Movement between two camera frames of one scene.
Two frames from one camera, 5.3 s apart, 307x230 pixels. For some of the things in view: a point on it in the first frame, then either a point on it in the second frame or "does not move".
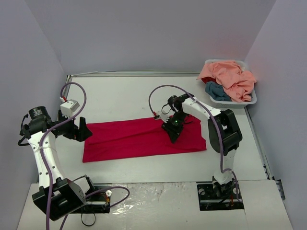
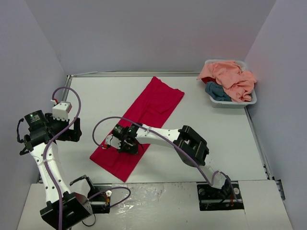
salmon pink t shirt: [238, 83] does not move
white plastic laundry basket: [230, 104] does not move
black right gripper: [172, 128] → [129, 147]
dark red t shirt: [207, 79] does not move
